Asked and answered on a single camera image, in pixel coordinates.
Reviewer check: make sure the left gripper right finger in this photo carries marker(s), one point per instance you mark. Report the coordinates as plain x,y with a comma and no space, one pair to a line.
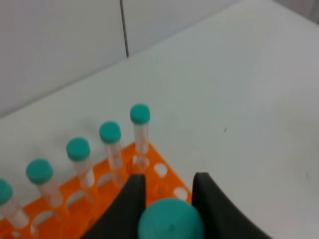
221,218

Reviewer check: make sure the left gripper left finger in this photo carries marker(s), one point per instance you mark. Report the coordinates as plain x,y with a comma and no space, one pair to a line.
120,220

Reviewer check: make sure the test tube with teal cap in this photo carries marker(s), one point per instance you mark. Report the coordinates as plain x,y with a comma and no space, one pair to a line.
171,219

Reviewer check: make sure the orange test tube rack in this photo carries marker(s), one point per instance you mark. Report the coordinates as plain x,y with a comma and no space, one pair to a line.
82,207

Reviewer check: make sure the rack tube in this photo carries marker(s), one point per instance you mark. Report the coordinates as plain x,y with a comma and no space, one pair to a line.
40,173
10,208
78,151
140,116
110,135

